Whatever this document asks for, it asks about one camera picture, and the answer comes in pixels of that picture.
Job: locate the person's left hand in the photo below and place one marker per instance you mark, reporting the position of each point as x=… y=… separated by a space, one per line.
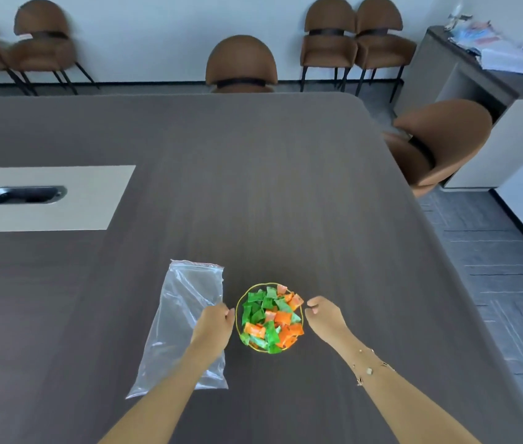
x=213 y=328

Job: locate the person's right hand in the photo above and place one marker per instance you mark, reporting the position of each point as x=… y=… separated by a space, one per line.
x=326 y=319

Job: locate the person's left fingers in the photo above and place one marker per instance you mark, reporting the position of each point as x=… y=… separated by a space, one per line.
x=230 y=313

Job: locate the person's right fingers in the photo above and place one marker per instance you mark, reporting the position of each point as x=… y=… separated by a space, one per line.
x=312 y=306

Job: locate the person's right forearm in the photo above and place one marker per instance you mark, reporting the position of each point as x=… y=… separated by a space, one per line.
x=400 y=393

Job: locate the person's left forearm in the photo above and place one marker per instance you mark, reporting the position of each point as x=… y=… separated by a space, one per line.
x=155 y=402

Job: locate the pile of green and orange candies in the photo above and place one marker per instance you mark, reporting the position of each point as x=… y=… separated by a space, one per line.
x=270 y=319

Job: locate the clear plastic zip bag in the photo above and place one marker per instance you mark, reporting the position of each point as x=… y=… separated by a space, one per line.
x=183 y=309

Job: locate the clear bowl with yellow rim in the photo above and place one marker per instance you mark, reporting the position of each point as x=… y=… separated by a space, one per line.
x=268 y=349

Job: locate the grey and white side cabinet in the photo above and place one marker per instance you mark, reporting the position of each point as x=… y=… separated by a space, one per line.
x=474 y=101

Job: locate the pile of papers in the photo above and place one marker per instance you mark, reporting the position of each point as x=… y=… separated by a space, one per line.
x=492 y=43

